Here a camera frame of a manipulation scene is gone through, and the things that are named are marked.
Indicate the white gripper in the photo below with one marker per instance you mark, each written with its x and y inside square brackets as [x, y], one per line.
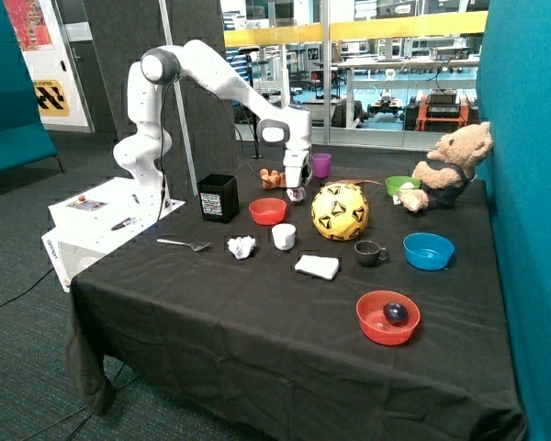
[297, 169]

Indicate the paper ball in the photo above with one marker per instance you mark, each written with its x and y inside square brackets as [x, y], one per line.
[241, 247]
[296, 194]

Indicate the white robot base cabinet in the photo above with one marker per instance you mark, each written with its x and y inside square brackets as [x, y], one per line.
[96, 222]

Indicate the small brown plush toy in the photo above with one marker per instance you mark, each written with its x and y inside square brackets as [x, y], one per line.
[272, 179]

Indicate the purple plastic cup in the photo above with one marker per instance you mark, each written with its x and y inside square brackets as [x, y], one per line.
[321, 164]

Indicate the red bowl near bin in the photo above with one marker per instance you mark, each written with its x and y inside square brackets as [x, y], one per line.
[268, 211]

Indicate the yellow black soccer ball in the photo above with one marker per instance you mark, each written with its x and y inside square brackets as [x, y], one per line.
[340, 212]

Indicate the white cup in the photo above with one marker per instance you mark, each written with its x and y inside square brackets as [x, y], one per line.
[284, 236]

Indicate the black square bin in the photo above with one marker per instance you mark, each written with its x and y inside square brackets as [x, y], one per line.
[218, 198]

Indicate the green bowl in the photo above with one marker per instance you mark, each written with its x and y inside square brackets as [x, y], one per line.
[399, 183]

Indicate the white folded cloth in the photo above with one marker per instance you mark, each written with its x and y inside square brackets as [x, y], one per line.
[322, 267]

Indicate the black mug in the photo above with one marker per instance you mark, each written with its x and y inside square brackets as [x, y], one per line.
[369, 253]

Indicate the metal spoon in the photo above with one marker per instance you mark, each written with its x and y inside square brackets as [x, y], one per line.
[196, 247]

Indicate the black tablecloth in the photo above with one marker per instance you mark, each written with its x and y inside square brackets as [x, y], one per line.
[256, 342]

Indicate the brown teddy bear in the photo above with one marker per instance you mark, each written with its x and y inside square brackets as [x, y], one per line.
[449, 168]

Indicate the blue bowl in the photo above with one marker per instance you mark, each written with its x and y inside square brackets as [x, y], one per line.
[428, 251]

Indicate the red bowl front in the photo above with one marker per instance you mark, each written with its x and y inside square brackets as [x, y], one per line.
[369, 311]

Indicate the dark purple plum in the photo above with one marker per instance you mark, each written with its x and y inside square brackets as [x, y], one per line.
[395, 313]

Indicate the teal sofa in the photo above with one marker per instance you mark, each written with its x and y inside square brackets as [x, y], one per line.
[23, 139]

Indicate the teal partition wall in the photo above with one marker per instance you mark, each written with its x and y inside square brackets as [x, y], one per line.
[514, 90]

